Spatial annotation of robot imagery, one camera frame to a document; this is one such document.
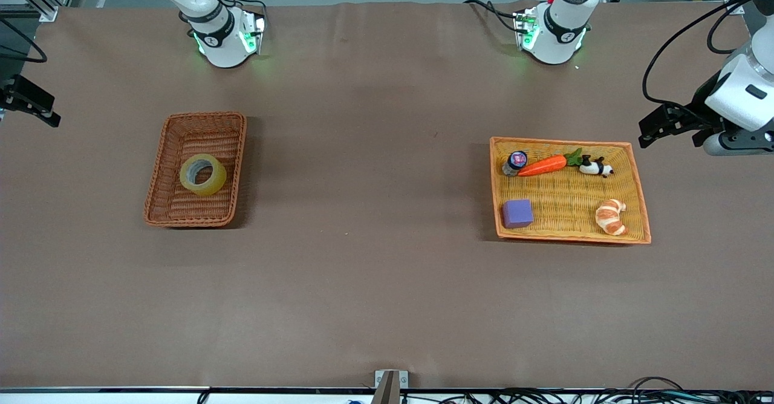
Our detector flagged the yellow packing tape roll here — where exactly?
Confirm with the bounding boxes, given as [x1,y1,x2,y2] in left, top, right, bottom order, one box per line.
[179,154,228,197]

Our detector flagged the orange yellow woven basket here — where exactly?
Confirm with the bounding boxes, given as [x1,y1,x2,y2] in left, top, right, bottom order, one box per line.
[489,136,652,245]

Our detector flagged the brown wicker basket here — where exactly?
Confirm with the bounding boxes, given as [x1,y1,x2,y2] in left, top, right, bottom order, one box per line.
[143,111,247,229]

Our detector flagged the black white panda toy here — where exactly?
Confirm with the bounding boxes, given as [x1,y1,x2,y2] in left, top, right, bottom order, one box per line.
[579,154,615,178]

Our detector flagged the toy croissant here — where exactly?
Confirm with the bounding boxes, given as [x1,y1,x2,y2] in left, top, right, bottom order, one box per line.
[594,198,629,236]

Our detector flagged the orange toy carrot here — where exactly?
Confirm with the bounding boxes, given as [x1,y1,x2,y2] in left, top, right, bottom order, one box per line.
[518,148,584,177]

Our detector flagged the small jar dark lid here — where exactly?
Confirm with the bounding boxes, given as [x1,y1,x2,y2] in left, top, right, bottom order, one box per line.
[502,149,528,177]

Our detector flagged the purple foam cube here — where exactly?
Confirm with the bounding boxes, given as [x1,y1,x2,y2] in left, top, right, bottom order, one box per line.
[502,198,535,229]

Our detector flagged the long black left arm cable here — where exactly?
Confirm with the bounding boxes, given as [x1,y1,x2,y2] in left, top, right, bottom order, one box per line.
[642,0,774,111]

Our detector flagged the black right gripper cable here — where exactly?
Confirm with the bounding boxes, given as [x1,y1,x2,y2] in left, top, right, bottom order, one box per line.
[0,17,48,64]

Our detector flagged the short black looped cable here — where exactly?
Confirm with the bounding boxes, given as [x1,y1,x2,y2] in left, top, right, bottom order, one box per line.
[706,0,756,55]

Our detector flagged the black left arm base cables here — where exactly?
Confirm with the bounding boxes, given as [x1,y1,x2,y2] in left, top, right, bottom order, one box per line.
[464,0,527,34]

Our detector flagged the black cable bundle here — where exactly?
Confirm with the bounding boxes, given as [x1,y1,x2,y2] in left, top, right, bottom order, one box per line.
[402,377,774,404]

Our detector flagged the metal bracket with post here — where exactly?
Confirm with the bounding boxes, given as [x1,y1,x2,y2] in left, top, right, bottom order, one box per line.
[372,370,409,404]

